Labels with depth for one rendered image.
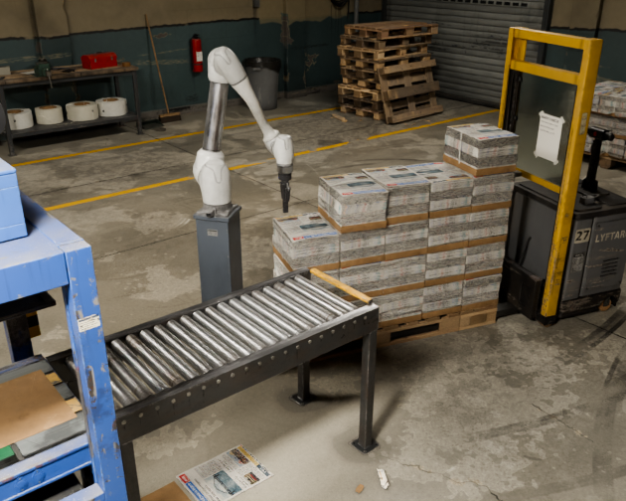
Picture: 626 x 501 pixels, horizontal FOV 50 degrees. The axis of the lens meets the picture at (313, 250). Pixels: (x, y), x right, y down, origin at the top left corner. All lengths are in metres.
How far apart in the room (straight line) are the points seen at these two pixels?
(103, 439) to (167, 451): 1.34
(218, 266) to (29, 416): 1.50
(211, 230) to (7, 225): 1.77
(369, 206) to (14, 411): 2.14
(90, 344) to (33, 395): 0.69
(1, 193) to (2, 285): 0.27
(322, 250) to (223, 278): 0.58
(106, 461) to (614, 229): 3.56
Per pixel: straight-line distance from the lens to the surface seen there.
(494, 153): 4.17
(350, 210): 3.75
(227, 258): 3.67
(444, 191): 4.04
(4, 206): 2.02
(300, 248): 3.73
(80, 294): 1.98
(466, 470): 3.48
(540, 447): 3.71
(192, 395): 2.61
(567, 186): 4.33
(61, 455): 2.42
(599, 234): 4.72
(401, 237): 4.00
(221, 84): 3.67
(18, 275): 1.90
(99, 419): 2.21
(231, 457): 3.47
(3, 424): 2.60
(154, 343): 2.89
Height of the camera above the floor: 2.29
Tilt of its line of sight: 24 degrees down
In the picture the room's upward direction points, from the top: straight up
